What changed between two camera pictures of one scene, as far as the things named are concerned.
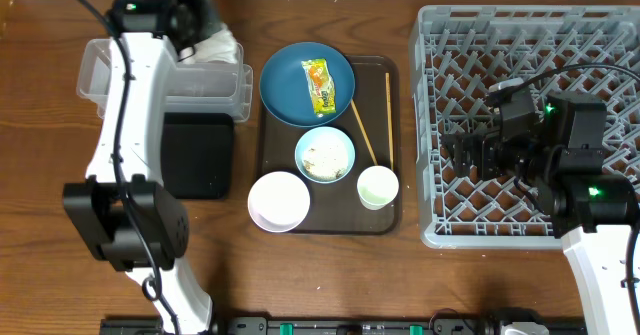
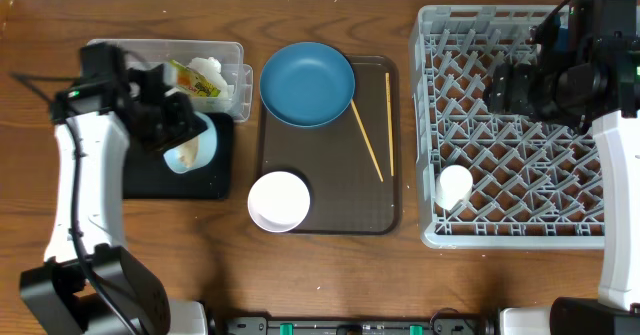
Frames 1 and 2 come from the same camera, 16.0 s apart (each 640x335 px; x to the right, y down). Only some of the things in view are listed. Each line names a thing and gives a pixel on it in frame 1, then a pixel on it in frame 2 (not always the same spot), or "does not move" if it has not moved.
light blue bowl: x=324 y=155 -> x=206 y=149
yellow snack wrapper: x=321 y=85 -> x=190 y=81
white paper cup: x=377 y=187 -> x=454 y=185
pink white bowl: x=278 y=201 does not move
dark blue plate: x=285 y=86 does not move
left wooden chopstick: x=363 y=130 does not move
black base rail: x=469 y=325 does not move
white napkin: x=221 y=47 -> x=211 y=68
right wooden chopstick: x=390 y=116 does not move
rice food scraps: x=325 y=157 -> x=188 y=151
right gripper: x=486 y=146 -> x=510 y=86
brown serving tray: x=372 y=124 does not move
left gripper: x=208 y=20 -> x=180 y=110
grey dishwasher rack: x=459 y=54 does not move
